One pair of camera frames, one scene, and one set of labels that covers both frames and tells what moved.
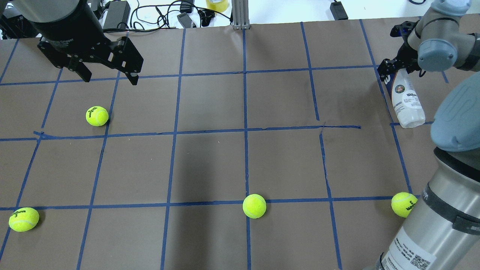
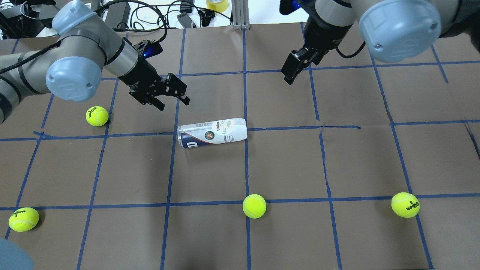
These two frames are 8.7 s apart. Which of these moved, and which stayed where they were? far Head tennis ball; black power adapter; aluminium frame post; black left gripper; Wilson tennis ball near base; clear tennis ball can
Moved: black left gripper; clear tennis ball can
Stayed: Wilson tennis ball near base; far Head tennis ball; aluminium frame post; black power adapter
